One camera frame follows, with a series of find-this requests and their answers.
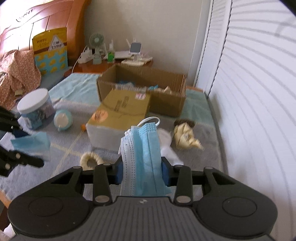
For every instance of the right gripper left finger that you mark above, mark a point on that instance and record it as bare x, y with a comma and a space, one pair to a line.
105, 175

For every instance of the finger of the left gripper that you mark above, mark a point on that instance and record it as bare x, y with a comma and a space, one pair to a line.
9, 123
10, 159

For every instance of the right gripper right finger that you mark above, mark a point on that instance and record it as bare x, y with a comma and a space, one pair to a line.
180, 177

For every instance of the blue face mask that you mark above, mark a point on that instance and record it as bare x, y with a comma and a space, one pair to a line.
142, 162
36, 145

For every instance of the cream knotted fabric toy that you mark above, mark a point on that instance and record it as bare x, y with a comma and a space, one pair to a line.
184, 137

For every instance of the dark brown scrunchie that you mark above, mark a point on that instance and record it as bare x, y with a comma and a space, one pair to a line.
178, 122

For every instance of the blue round plush toy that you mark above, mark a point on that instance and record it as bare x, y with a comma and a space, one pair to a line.
63, 119

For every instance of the white sock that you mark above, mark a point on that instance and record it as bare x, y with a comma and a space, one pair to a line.
165, 141

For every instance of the white lidded plastic jar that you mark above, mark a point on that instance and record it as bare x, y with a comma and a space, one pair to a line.
35, 107

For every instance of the pink dotted cloth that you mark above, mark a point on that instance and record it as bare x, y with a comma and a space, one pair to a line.
19, 76

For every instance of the yellow blue snack bag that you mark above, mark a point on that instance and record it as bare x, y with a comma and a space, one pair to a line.
50, 51

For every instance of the brown cardboard box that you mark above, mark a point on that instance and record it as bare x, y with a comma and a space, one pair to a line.
167, 89

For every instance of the wooden nightstand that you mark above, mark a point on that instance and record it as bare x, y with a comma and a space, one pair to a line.
90, 68

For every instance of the gold tissue pack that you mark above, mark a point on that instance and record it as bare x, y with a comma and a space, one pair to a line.
120, 110

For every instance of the wooden headboard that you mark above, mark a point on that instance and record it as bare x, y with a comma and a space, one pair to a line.
44, 17

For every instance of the white power strip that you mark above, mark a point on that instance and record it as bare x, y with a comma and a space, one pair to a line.
85, 56

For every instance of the green small box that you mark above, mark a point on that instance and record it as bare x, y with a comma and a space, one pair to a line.
110, 57

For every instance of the white wifi router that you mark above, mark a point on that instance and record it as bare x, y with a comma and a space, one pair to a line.
124, 54

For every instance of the white louvered doors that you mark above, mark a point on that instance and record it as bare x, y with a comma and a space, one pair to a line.
247, 70

